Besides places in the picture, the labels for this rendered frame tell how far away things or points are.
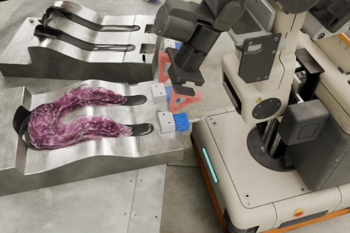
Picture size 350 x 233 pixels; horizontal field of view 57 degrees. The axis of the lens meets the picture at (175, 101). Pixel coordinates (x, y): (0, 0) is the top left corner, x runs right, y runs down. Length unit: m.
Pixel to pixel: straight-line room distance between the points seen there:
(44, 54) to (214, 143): 0.86
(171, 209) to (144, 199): 0.87
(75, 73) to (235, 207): 0.82
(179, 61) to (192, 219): 1.11
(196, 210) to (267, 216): 0.40
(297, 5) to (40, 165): 0.65
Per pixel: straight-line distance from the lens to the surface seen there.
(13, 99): 0.94
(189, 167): 1.78
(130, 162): 0.81
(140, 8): 1.40
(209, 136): 1.55
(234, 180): 1.44
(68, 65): 1.06
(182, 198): 1.69
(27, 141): 0.89
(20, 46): 1.20
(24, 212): 0.86
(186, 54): 0.64
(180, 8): 0.58
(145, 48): 1.06
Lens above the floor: 1.52
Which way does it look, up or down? 48 degrees down
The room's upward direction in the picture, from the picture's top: straight up
